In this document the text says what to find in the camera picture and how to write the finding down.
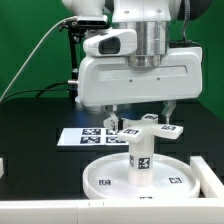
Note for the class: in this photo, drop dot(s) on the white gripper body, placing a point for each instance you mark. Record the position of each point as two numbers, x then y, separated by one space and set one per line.
111 81

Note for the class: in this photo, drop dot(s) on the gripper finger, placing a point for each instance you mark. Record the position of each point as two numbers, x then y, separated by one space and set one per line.
113 122
169 107

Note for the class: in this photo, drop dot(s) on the white cross-shaped table base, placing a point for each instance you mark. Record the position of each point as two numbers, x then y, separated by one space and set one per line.
135 130

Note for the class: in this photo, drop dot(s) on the white round table top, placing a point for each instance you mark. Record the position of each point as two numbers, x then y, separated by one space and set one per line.
107 178

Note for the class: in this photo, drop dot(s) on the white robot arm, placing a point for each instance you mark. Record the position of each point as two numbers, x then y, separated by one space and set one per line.
136 51

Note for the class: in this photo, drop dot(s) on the white marker sheet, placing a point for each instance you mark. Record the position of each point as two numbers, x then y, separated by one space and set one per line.
89 137

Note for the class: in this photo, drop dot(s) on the white L-shaped border fence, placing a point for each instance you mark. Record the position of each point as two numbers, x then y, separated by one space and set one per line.
206 210

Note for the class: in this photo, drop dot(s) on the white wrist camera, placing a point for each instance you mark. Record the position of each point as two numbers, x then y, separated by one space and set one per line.
115 42

